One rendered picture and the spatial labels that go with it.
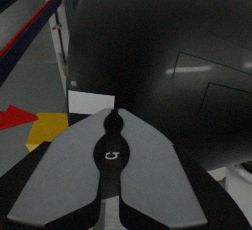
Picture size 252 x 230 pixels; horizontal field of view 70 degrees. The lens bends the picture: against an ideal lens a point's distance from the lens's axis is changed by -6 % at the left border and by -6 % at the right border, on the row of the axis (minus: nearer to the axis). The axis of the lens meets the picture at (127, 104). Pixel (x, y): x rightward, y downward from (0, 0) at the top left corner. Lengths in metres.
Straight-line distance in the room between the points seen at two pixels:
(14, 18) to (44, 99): 0.62
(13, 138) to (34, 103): 0.26
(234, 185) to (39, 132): 0.42
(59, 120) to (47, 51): 1.17
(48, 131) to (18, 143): 0.66
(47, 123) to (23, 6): 1.13
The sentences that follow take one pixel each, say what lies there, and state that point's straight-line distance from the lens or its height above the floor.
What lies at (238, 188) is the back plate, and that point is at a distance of 0.47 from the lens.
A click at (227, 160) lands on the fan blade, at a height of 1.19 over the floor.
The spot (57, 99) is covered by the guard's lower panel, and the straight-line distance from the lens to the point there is 1.23.
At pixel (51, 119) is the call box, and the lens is 0.45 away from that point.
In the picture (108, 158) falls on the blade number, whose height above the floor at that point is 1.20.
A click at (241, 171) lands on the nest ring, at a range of 0.41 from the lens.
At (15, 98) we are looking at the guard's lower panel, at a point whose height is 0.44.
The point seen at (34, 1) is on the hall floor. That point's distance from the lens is 1.44.
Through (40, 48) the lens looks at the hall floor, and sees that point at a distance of 1.58.
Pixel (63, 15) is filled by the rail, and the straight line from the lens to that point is 0.46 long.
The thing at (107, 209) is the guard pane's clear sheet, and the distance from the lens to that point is 0.86.
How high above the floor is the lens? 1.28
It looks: 44 degrees down
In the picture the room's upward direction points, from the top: 179 degrees clockwise
